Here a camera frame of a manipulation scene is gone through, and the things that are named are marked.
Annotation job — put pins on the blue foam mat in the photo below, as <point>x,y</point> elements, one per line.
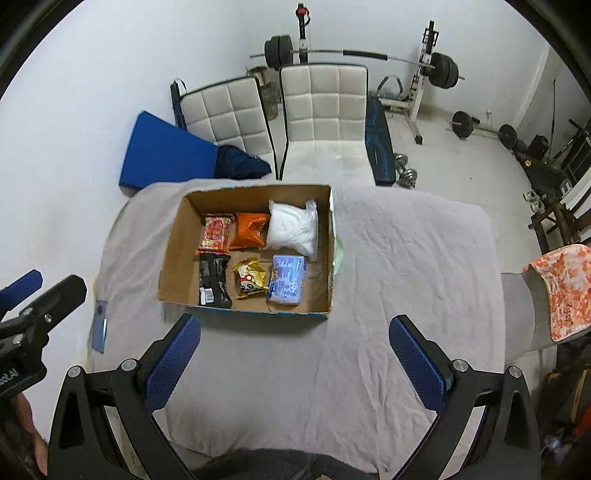
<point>161,152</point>

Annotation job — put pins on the black exercise machine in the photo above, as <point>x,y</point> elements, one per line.
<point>572,152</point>

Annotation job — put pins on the blue smartphone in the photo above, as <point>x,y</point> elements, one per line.
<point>99,327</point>

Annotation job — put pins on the dark blue jacket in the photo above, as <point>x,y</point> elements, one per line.
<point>238,164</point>

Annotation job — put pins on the white plastic bag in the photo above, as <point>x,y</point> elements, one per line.
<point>291,228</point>

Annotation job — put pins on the yellow snack packet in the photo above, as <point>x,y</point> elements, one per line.
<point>249,277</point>

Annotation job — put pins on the black speaker box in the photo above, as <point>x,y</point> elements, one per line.
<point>538,146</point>

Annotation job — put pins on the orange snack packet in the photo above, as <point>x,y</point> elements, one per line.
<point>247,228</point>

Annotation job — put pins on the clear plastic jar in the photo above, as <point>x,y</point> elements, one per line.
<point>271,99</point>

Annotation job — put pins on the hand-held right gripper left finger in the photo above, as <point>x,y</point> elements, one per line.
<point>173,364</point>

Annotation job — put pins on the short barbell with black plates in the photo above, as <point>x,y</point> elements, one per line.
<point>461,123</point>

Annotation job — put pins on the black snack packet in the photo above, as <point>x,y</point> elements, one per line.
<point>214,279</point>

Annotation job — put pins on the white sneaker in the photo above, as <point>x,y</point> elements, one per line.
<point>530,196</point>
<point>537,206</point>

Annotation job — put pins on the orange floral cloth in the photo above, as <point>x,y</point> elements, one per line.
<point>568,286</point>

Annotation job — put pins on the blue black weight bench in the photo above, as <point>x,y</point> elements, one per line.
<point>378,143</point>

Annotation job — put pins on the white padded chair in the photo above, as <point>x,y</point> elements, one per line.
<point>226,115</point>
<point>323,106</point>

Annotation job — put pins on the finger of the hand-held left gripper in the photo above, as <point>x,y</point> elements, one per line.
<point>21,288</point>
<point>60,297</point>

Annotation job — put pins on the long barbell with black plates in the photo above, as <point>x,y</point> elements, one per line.
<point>360,54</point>

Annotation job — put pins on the metal dumbbell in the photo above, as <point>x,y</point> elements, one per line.
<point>400,161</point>
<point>408,178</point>

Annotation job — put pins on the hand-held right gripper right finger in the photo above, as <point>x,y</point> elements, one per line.
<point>418,364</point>

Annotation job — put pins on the cardboard box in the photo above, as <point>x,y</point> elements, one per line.
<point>184,249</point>

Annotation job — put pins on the red snack packet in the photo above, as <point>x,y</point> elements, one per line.
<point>216,233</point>

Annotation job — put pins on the light green bag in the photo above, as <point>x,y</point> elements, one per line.
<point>339,254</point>

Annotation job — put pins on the white barbell rack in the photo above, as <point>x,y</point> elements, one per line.
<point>418,110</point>

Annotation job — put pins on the person's left hand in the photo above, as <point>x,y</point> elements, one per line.
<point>28,417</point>

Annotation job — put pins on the blue white snack packet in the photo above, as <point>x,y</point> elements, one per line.
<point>286,279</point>

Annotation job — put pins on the dark wooden chair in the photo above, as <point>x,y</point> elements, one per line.
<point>561,217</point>

